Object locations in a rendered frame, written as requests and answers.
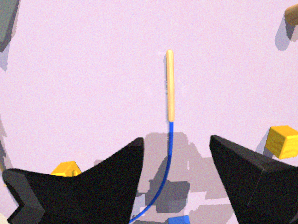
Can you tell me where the blue cube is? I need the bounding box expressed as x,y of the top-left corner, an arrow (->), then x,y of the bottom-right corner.
168,216 -> 190,224

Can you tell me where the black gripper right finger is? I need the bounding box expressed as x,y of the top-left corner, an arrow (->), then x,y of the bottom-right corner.
209,135 -> 298,224

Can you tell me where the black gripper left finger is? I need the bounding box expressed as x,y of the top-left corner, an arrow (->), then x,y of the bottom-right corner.
1,137 -> 145,224

